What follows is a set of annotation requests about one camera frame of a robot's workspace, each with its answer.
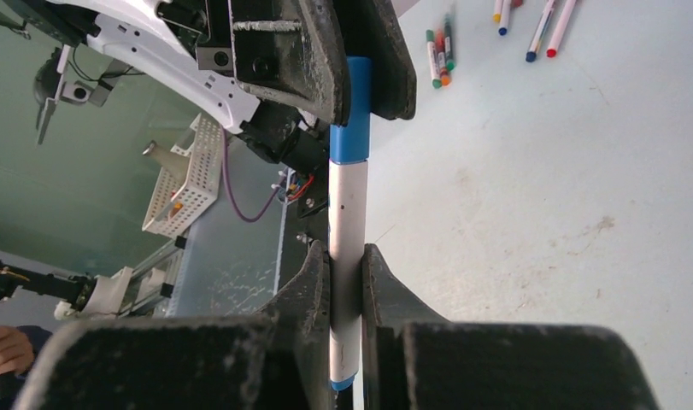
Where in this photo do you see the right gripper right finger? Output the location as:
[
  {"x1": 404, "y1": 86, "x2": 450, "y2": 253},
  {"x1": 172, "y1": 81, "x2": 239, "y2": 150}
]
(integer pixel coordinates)
[{"x1": 362, "y1": 244, "x2": 659, "y2": 409}]

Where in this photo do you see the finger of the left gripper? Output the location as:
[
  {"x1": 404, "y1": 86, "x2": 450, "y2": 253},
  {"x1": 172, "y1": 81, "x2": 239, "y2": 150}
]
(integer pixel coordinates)
[
  {"x1": 230, "y1": 1, "x2": 351, "y2": 126},
  {"x1": 334, "y1": 0, "x2": 417, "y2": 120}
]

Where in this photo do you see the white perforated basket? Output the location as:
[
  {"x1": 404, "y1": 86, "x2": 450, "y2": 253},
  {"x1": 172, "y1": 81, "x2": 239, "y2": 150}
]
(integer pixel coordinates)
[{"x1": 142, "y1": 114, "x2": 224, "y2": 238}]

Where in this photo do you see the dark blue cap marker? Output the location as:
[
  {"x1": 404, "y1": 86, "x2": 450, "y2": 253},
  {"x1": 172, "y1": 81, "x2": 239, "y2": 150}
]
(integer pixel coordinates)
[{"x1": 525, "y1": 0, "x2": 555, "y2": 63}]

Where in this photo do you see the green red marker cluster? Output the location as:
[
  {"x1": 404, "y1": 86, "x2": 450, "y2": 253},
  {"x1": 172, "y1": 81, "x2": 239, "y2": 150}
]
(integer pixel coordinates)
[{"x1": 425, "y1": 14, "x2": 455, "y2": 89}]

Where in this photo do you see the light blue pen cap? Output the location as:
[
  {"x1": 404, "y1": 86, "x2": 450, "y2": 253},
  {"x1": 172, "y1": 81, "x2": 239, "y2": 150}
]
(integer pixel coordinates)
[{"x1": 330, "y1": 56, "x2": 373, "y2": 165}]

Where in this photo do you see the person hand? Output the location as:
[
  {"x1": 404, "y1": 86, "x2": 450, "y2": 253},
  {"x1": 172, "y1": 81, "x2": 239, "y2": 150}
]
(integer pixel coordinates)
[{"x1": 0, "y1": 326, "x2": 34, "y2": 375}]

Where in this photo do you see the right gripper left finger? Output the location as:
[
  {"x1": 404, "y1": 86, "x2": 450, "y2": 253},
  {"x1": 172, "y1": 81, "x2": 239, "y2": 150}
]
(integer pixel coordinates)
[{"x1": 15, "y1": 242, "x2": 333, "y2": 409}]

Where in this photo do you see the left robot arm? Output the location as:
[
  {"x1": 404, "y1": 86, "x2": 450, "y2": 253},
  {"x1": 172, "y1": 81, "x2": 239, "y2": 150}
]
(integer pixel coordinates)
[{"x1": 9, "y1": 0, "x2": 417, "y2": 173}]

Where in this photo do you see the red cap marker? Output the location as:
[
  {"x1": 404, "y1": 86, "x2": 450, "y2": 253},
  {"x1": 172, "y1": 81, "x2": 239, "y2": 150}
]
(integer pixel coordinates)
[{"x1": 546, "y1": 0, "x2": 578, "y2": 58}]

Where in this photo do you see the light blue marker body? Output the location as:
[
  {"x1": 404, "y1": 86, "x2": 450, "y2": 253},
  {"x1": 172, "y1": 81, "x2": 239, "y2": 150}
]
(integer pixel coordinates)
[{"x1": 328, "y1": 161, "x2": 368, "y2": 391}]

